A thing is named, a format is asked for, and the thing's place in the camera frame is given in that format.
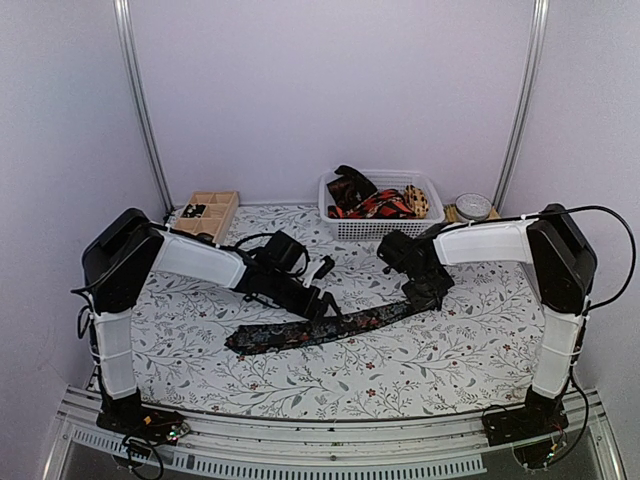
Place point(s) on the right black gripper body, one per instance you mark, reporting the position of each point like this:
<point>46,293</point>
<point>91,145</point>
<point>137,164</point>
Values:
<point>429,288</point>

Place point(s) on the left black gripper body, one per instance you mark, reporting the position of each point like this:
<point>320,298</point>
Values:
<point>293,302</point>

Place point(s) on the dark floral tie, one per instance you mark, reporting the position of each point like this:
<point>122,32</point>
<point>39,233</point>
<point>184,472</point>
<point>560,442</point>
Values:
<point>264,338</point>

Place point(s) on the white plastic basket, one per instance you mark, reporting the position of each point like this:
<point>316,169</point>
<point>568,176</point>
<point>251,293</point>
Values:
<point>376,229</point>

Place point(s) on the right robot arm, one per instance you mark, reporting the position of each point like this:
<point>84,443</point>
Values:
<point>550,241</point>

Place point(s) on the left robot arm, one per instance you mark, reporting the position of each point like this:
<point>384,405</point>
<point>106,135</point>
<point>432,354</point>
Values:
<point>121,263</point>

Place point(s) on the bamboo coaster mat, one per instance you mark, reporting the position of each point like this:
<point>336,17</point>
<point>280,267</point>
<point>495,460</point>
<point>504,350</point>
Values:
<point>452,215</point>

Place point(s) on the yellow spotted tie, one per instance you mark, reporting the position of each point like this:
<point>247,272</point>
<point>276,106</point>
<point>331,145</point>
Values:
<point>417,201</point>

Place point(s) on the floral tablecloth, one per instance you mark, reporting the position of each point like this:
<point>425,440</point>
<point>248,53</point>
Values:
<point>162,332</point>

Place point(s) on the red black tie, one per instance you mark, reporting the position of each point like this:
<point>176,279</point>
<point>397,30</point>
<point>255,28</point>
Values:
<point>386,204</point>

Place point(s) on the ceramic bowl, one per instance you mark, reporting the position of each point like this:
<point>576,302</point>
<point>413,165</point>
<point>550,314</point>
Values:
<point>472,207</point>

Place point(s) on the wooden compartment box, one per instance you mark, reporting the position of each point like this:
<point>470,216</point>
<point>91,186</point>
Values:
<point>217,219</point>

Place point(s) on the dark patterned tie in basket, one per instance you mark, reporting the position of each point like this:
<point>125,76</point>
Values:
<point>350,188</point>

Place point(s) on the rolled tie with white dots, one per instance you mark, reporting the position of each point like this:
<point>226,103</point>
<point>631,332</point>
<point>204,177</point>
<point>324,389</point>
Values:
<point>192,211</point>

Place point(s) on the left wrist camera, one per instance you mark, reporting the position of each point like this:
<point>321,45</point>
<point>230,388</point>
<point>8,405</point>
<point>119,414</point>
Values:
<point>320,272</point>

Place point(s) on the front aluminium rail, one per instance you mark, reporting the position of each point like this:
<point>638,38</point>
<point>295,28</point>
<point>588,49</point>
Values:
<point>441,447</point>

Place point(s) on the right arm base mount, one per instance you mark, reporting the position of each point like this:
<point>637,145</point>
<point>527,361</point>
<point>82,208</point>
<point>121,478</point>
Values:
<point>538,415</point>

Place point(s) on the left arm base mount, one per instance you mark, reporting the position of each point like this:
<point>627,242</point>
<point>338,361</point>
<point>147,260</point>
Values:
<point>128,416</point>

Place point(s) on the right aluminium frame post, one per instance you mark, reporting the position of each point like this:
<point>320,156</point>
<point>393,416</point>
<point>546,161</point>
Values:
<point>531,67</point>

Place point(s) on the aluminium frame post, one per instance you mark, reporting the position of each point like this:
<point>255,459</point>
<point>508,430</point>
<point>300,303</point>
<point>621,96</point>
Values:
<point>124,26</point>
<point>531,67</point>

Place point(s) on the left aluminium frame post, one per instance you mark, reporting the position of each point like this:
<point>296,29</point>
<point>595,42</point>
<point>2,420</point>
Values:
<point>124,26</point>

